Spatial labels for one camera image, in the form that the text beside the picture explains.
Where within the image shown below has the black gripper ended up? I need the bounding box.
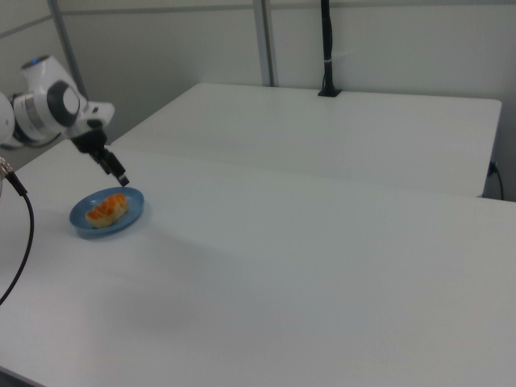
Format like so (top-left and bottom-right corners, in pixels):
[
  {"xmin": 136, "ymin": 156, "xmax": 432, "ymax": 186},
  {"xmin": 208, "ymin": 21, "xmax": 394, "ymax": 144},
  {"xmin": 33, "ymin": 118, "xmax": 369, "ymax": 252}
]
[{"xmin": 71, "ymin": 127, "xmax": 131, "ymax": 188}]

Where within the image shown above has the thick black cable with connector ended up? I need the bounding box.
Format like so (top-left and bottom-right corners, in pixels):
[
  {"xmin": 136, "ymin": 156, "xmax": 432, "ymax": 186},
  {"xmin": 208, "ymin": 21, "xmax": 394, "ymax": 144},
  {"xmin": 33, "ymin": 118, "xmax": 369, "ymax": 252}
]
[{"xmin": 0, "ymin": 158, "xmax": 36, "ymax": 307}]

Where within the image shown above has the grey partition post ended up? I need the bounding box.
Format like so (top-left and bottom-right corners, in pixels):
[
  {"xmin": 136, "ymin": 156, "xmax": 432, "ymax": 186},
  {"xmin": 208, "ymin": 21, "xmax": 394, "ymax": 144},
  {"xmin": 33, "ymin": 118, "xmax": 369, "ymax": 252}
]
[
  {"xmin": 254, "ymin": 0, "xmax": 280, "ymax": 87},
  {"xmin": 46, "ymin": 0, "xmax": 89, "ymax": 102}
]

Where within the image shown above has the orange glazed bread loaf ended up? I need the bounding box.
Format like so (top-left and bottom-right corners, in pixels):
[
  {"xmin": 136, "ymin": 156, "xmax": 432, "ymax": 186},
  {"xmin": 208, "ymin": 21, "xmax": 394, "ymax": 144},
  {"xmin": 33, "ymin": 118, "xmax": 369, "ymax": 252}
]
[{"xmin": 85, "ymin": 193, "xmax": 131, "ymax": 229}]

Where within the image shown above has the blue oval plate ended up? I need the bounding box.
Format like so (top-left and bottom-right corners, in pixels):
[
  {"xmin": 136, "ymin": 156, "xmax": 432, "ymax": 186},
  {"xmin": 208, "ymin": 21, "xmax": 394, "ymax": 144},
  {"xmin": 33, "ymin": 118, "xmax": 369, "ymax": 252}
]
[{"xmin": 69, "ymin": 185, "xmax": 146, "ymax": 240}]

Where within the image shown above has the black power cable with plug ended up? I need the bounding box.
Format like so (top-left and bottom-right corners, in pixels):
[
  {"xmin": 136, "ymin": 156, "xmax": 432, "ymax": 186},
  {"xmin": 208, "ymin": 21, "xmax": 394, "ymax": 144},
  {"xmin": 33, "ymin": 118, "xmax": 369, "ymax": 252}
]
[{"xmin": 488, "ymin": 160, "xmax": 506, "ymax": 201}]

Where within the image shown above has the black pole with clamp base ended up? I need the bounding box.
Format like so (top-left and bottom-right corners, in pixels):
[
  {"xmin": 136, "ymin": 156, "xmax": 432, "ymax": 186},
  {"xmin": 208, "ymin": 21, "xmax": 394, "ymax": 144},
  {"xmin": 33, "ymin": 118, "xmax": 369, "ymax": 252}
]
[{"xmin": 317, "ymin": 0, "xmax": 343, "ymax": 98}]

